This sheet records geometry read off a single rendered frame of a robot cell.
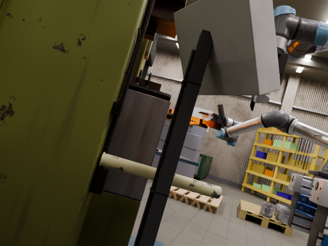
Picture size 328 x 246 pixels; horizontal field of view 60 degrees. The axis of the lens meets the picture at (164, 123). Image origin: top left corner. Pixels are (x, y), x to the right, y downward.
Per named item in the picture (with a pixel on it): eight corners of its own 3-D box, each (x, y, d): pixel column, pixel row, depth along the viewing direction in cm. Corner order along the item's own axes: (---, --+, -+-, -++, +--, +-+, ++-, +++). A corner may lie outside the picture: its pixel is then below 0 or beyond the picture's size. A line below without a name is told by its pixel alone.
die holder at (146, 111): (141, 184, 159) (164, 109, 161) (141, 200, 121) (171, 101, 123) (43, 156, 155) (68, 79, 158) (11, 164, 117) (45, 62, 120)
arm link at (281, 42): (265, 33, 94) (263, 43, 101) (261, 46, 93) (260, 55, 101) (289, 37, 91) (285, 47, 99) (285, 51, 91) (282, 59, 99)
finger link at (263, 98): (265, 114, 101) (272, 90, 96) (248, 110, 103) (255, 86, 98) (266, 110, 103) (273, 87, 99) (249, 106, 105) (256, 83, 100)
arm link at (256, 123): (282, 120, 170) (215, 141, 201) (290, 125, 177) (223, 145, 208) (278, 103, 175) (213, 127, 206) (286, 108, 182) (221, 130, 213)
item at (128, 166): (215, 198, 105) (219, 184, 105) (219, 201, 99) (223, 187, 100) (100, 165, 102) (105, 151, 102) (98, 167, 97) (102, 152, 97)
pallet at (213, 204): (215, 215, 368) (217, 207, 369) (157, 194, 395) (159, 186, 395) (224, 203, 486) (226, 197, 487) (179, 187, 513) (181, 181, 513)
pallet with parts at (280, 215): (295, 237, 374) (301, 215, 376) (238, 218, 392) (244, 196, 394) (279, 219, 483) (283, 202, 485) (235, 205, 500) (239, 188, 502)
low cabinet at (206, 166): (207, 178, 866) (213, 156, 870) (200, 181, 712) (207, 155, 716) (155, 161, 915) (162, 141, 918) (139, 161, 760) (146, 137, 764)
